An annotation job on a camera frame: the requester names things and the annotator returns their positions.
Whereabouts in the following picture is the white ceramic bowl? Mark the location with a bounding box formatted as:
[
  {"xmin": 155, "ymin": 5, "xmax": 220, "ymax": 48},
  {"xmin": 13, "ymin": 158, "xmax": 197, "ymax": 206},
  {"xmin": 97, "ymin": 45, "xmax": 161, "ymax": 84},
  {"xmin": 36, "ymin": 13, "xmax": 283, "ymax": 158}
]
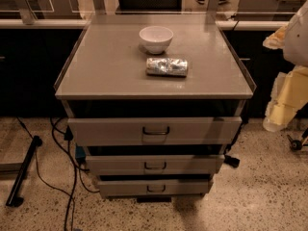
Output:
[{"xmin": 139, "ymin": 26, "xmax": 173, "ymax": 55}]

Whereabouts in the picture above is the black caster wheel right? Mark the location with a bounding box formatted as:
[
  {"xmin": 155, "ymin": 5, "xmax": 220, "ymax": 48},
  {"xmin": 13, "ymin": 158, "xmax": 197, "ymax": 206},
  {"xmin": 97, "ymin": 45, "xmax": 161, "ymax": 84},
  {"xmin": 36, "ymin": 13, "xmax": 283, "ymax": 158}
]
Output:
[{"xmin": 287, "ymin": 128, "xmax": 308, "ymax": 151}]

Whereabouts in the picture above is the black metal floor bar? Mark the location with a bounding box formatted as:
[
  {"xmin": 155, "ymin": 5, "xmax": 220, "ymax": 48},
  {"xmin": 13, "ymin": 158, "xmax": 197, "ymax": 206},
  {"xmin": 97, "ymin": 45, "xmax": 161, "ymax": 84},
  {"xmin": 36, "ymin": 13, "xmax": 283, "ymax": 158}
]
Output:
[{"xmin": 6, "ymin": 136, "xmax": 42, "ymax": 207}]

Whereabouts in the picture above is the crumpled silver foil can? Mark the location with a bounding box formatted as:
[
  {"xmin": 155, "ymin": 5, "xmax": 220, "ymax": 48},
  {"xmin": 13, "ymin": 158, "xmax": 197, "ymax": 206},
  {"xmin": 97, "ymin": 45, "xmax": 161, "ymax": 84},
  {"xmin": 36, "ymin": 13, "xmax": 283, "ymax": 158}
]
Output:
[{"xmin": 146, "ymin": 58, "xmax": 189, "ymax": 77}]

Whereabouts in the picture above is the black power plug right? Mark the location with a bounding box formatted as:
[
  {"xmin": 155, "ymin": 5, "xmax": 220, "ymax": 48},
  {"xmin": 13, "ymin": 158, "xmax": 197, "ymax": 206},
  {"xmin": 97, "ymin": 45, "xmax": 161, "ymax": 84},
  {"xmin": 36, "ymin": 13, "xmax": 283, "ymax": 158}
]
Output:
[{"xmin": 224, "ymin": 155, "xmax": 240, "ymax": 168}]

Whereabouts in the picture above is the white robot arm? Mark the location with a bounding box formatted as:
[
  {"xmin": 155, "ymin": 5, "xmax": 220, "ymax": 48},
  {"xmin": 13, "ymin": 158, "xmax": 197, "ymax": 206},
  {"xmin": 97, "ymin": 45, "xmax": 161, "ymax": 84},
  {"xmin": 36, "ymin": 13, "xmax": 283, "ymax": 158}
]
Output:
[{"xmin": 263, "ymin": 1, "xmax": 308, "ymax": 132}]

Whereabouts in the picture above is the black chair back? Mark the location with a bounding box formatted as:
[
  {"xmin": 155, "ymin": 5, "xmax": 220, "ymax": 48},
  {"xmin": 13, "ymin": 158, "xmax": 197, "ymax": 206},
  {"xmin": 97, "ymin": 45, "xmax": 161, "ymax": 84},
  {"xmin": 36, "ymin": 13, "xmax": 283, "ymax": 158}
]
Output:
[{"xmin": 118, "ymin": 0, "xmax": 182, "ymax": 12}]

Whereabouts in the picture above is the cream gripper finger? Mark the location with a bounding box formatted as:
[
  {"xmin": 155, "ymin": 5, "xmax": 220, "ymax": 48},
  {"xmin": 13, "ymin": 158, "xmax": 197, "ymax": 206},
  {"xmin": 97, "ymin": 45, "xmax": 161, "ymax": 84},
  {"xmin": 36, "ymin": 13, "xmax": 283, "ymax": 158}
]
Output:
[
  {"xmin": 263, "ymin": 65, "xmax": 308, "ymax": 132},
  {"xmin": 263, "ymin": 26, "xmax": 287, "ymax": 50}
]

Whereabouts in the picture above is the grey top drawer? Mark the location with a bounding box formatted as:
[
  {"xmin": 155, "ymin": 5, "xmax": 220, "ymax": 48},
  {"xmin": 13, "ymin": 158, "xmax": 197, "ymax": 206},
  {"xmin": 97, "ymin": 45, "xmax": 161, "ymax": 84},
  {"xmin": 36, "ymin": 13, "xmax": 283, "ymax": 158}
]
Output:
[{"xmin": 68, "ymin": 117, "xmax": 242, "ymax": 146}]

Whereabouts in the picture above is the black floor cable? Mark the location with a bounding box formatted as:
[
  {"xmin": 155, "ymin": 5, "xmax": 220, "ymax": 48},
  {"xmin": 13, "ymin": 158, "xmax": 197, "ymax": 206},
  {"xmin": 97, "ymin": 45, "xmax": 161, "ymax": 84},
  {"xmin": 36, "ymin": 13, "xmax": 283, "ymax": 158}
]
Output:
[{"xmin": 15, "ymin": 116, "xmax": 101, "ymax": 231}]

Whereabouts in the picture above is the grey drawer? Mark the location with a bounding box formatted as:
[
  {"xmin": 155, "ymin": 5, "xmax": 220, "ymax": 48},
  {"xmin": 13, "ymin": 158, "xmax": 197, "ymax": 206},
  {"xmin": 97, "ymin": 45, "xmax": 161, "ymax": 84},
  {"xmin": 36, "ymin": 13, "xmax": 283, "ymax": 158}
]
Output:
[
  {"xmin": 97, "ymin": 179, "xmax": 213, "ymax": 197},
  {"xmin": 86, "ymin": 155, "xmax": 224, "ymax": 176},
  {"xmin": 68, "ymin": 117, "xmax": 242, "ymax": 146}
]

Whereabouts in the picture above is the grey bottom drawer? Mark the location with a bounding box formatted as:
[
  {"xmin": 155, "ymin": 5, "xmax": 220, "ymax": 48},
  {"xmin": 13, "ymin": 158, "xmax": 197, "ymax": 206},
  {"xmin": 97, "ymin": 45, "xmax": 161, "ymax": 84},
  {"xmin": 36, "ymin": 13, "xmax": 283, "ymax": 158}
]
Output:
[{"xmin": 97, "ymin": 179, "xmax": 213, "ymax": 197}]

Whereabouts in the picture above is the grey drawer cabinet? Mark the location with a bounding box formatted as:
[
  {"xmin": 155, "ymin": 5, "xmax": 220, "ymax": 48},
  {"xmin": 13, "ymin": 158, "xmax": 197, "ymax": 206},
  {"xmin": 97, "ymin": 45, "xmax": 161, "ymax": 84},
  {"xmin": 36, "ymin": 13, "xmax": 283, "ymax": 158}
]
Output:
[{"xmin": 53, "ymin": 13, "xmax": 257, "ymax": 204}]

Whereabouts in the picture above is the grey middle drawer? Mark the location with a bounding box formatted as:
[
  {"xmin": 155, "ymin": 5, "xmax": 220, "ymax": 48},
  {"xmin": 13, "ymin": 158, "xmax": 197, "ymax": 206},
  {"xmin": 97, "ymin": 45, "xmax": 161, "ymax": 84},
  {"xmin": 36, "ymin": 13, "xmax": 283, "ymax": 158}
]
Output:
[{"xmin": 86, "ymin": 155, "xmax": 224, "ymax": 176}]

